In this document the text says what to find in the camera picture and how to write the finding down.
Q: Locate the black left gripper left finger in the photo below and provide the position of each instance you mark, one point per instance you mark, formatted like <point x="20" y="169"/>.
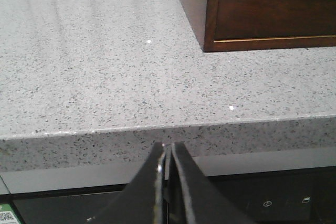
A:
<point x="141" y="201"/>

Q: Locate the green QR code sticker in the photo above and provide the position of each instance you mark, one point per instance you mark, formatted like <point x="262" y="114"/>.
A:
<point x="7" y="215"/>

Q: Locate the dark wooden drawer cabinet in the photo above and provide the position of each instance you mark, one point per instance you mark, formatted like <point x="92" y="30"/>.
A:
<point x="237" y="25"/>

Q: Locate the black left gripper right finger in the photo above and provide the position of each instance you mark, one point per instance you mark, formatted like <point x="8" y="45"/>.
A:
<point x="192" y="197"/>

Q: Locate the black glass appliance panel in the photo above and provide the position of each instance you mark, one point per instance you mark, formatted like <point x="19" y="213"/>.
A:
<point x="295" y="186"/>

